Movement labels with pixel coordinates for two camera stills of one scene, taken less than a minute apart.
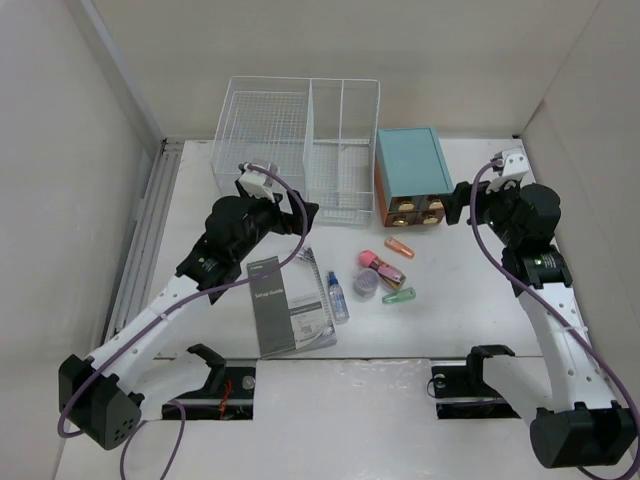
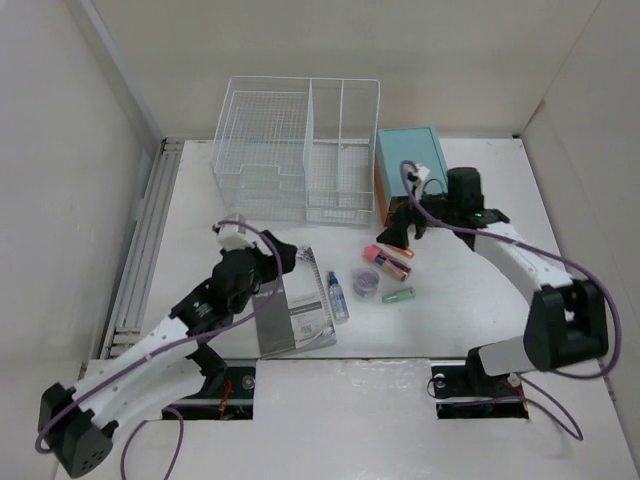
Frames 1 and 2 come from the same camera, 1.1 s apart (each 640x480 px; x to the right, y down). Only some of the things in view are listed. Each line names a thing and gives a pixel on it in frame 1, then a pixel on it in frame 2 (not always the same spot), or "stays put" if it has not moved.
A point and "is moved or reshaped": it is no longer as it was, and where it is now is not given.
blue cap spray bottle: [338, 304] stays put
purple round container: [366, 283] stays put
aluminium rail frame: [135, 283] stays put
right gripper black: [453, 202] to [396, 233]
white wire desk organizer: [323, 130] stays put
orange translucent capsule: [399, 247] stays put
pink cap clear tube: [387, 273] is moved or reshaped
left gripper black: [285, 223] to [268, 263]
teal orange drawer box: [411, 177] stays put
